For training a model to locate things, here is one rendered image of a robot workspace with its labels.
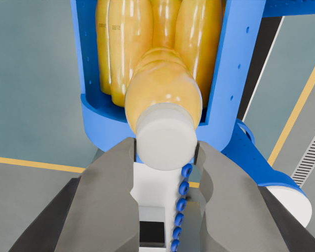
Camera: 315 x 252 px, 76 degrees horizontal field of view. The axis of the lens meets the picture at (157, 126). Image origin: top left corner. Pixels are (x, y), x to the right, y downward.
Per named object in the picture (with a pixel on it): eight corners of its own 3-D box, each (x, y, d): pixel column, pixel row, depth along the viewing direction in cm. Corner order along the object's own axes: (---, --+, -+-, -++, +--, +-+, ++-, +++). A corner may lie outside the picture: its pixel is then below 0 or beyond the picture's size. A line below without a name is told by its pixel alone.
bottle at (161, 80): (129, 57, 29) (94, 106, 13) (174, 37, 28) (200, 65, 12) (148, 99, 33) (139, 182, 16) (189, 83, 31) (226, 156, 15)
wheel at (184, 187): (177, 195, 66) (182, 198, 65) (178, 185, 64) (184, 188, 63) (184, 188, 69) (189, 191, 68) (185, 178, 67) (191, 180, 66)
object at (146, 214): (138, 210, 76) (133, 251, 62) (138, 202, 74) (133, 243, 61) (164, 211, 76) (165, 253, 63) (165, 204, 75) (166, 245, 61)
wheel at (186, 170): (179, 178, 63) (185, 181, 62) (181, 166, 61) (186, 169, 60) (187, 171, 66) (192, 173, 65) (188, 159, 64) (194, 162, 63)
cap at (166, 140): (127, 117, 14) (124, 130, 12) (182, 97, 13) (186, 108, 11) (150, 160, 15) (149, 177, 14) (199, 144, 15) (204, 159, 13)
